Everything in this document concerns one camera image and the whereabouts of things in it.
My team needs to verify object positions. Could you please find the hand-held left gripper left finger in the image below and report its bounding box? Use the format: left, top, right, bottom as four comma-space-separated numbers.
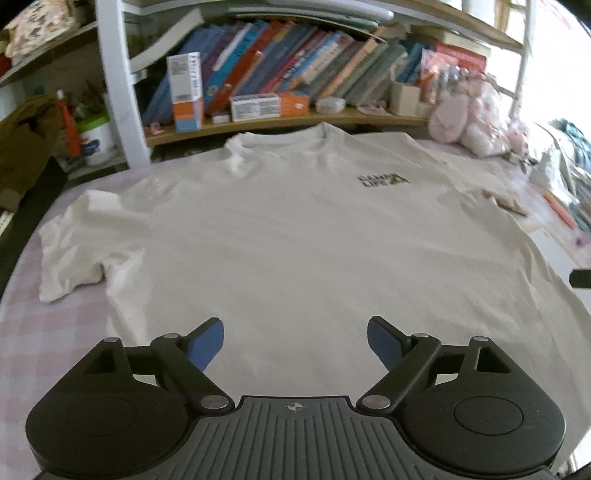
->
81, 316, 232, 413

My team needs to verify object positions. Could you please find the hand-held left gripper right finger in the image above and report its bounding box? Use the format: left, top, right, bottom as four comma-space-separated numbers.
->
355, 315, 514, 411

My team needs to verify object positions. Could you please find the cream printed T-shirt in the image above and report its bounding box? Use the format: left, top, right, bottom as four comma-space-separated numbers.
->
37, 122, 591, 394

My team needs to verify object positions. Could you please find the orange stick bundle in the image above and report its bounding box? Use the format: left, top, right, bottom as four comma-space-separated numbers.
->
542, 191, 581, 230

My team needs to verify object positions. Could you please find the small pink plush toy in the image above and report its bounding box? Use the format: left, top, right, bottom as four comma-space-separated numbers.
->
505, 128, 530, 156

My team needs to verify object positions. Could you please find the pink checked cartoon desk mat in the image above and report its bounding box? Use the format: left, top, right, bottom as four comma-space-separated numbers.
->
0, 134, 591, 462

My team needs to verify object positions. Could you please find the white pink plush bunny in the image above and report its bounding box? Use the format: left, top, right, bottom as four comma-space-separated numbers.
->
428, 78, 514, 156

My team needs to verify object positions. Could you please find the black chair back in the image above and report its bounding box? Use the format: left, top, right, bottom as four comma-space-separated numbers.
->
0, 156, 68, 302

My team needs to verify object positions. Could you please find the white tub green lid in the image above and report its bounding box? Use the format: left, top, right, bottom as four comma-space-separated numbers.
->
76, 115, 116, 167

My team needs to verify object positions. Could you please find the flat white orange box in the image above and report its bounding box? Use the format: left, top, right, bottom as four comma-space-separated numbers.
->
229, 91, 311, 123

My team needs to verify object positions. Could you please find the small cardboard box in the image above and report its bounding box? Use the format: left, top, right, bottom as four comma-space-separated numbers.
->
390, 80, 421, 116

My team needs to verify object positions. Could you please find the orange plastic bottle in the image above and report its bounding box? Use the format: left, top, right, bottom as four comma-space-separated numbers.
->
55, 89, 82, 161

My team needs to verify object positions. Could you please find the tall white orange box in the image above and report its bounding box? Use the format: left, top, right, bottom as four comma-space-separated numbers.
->
165, 51, 205, 134

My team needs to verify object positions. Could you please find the white wooden bookshelf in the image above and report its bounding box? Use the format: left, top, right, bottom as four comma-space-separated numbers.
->
93, 0, 537, 169

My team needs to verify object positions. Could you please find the olive green cloth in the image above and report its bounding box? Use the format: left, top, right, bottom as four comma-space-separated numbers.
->
0, 93, 66, 205

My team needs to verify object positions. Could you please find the row of colourful books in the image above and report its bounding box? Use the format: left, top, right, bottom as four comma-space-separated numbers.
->
141, 18, 490, 126

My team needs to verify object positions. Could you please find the quilted floral bag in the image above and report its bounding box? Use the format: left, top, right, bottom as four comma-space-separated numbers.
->
6, 0, 94, 59

